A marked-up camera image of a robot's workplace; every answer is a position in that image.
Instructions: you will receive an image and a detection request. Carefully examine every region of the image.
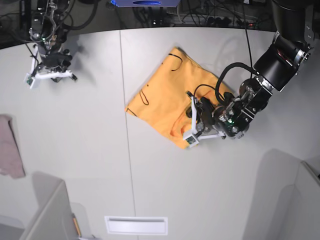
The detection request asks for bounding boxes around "grey left bin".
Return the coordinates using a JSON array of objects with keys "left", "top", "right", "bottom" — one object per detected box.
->
[{"left": 20, "top": 180, "right": 79, "bottom": 240}]

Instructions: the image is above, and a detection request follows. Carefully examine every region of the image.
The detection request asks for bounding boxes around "yellow T-shirt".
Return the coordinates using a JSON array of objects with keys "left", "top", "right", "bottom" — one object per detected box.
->
[{"left": 125, "top": 47, "right": 218, "bottom": 149}]

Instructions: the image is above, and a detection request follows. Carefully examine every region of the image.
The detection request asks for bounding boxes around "grey right bin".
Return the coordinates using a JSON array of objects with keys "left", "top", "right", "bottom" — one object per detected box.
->
[{"left": 291, "top": 162, "right": 320, "bottom": 240}]

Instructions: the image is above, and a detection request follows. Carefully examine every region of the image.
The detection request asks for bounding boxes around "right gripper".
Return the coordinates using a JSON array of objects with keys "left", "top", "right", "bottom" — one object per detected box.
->
[{"left": 37, "top": 49, "right": 78, "bottom": 82}]

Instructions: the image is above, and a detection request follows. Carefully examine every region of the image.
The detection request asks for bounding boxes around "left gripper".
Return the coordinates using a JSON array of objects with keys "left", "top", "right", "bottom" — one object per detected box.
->
[{"left": 185, "top": 91, "right": 226, "bottom": 137}]

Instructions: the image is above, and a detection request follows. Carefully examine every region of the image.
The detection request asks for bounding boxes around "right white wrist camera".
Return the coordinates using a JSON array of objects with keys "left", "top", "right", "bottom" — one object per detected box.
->
[{"left": 24, "top": 44, "right": 77, "bottom": 89}]

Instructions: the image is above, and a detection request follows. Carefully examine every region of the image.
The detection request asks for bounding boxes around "grey bin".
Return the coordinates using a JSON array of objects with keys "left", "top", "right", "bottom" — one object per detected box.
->
[
  {"left": 291, "top": 162, "right": 320, "bottom": 240},
  {"left": 20, "top": 180, "right": 79, "bottom": 240}
]

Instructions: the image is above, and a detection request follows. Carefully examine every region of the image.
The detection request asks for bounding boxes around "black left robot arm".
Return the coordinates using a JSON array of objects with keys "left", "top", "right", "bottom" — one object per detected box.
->
[{"left": 183, "top": 0, "right": 320, "bottom": 144}]

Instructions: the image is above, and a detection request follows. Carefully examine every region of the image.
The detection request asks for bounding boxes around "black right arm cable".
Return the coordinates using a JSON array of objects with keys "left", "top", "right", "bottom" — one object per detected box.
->
[{"left": 9, "top": 0, "right": 98, "bottom": 63}]

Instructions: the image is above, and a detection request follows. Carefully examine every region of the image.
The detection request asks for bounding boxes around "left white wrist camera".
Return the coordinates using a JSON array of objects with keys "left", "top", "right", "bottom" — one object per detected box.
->
[{"left": 183, "top": 91, "right": 226, "bottom": 148}]

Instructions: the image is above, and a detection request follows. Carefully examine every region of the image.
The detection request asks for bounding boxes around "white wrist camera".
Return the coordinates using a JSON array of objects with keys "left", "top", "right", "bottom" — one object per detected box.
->
[
  {"left": 183, "top": 91, "right": 226, "bottom": 148},
  {"left": 24, "top": 44, "right": 77, "bottom": 89}
]

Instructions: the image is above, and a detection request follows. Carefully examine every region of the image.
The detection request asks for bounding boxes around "pencil in bin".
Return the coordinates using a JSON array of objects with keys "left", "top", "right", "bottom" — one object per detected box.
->
[{"left": 72, "top": 216, "right": 82, "bottom": 237}]

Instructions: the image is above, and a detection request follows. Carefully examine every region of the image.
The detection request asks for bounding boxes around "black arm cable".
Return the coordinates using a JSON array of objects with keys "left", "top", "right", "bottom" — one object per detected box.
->
[
  {"left": 9, "top": 0, "right": 98, "bottom": 63},
  {"left": 193, "top": 0, "right": 261, "bottom": 106}
]

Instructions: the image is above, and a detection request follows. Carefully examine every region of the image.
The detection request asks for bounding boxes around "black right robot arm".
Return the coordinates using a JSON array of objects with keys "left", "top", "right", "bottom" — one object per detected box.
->
[{"left": 24, "top": 0, "right": 78, "bottom": 88}]

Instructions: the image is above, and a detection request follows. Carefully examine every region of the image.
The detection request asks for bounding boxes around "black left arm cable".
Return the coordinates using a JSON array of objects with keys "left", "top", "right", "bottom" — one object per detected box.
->
[{"left": 193, "top": 0, "right": 261, "bottom": 106}]

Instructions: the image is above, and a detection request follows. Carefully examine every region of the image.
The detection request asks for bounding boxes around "pink folded cloth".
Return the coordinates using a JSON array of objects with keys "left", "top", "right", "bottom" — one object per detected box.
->
[{"left": 0, "top": 114, "right": 26, "bottom": 179}]

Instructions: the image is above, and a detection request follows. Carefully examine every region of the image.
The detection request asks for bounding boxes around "purple blue box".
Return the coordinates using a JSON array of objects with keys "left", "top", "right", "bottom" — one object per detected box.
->
[{"left": 111, "top": 0, "right": 180, "bottom": 8}]

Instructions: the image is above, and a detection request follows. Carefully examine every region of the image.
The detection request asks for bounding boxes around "white table slot plate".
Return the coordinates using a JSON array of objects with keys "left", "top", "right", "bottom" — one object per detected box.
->
[{"left": 104, "top": 216, "right": 169, "bottom": 236}]

